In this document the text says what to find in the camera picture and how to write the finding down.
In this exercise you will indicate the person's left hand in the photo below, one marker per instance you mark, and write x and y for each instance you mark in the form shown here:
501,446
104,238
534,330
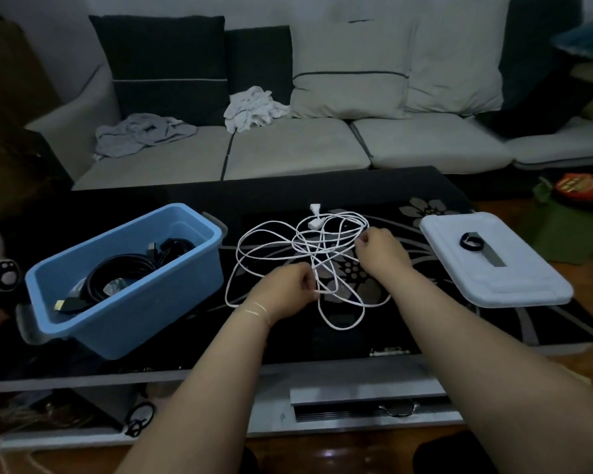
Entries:
281,291

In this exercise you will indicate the person's right hand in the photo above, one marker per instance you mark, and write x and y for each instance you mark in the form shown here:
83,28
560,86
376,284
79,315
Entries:
383,251

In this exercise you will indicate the person's left fingers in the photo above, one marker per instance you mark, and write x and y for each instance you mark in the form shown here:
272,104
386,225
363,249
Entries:
312,285

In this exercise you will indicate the person's right fingers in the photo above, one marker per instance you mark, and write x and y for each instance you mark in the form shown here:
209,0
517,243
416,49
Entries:
361,243

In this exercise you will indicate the person's left forearm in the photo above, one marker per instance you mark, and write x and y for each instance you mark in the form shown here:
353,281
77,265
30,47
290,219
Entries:
202,389

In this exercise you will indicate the person's right forearm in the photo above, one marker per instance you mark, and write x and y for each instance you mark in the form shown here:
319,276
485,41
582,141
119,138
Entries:
484,370

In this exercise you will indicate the black floral glass coffee table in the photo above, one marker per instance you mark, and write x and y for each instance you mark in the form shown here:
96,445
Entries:
276,197

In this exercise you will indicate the beige sofa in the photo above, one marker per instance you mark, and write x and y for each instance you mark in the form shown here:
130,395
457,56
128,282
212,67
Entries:
326,148

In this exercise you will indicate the grey flat strip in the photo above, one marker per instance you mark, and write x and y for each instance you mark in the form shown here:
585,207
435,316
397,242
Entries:
493,255

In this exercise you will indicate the white plastic bin lid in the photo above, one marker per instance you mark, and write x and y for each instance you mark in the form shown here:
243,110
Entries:
499,271

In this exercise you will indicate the crumpled white cloth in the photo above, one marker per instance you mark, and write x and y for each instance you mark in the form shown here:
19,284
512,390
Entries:
252,109

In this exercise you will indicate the beige cushion with dark stripe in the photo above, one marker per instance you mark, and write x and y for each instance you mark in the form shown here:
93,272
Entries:
351,69

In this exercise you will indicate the blue plastic storage bin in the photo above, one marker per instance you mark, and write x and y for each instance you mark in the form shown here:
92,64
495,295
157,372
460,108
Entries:
128,291

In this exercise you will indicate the green bag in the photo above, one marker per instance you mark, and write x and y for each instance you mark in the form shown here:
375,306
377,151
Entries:
561,227

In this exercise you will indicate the large plain beige cushion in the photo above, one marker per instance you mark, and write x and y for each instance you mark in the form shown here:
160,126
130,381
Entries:
454,59

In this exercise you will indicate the plain dark cushion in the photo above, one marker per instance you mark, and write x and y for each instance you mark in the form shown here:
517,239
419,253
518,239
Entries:
259,64

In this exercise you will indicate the red snack packet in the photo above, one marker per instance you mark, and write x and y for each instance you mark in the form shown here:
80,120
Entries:
579,185

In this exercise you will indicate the crumpled grey cloth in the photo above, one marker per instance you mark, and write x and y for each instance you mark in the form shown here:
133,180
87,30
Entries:
138,134

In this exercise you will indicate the large dark cushion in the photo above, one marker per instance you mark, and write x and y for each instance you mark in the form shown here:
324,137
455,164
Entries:
533,59

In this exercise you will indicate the dark cushion with white stripe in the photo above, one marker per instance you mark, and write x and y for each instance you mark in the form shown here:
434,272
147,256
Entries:
163,64

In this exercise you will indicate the teal cushion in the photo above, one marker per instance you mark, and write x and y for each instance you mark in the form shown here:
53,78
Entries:
585,41

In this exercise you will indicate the white plush toy with paw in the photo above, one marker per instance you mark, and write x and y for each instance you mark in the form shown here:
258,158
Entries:
0,273

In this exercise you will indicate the brown cardboard box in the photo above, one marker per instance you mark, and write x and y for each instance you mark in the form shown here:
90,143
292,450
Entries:
15,108

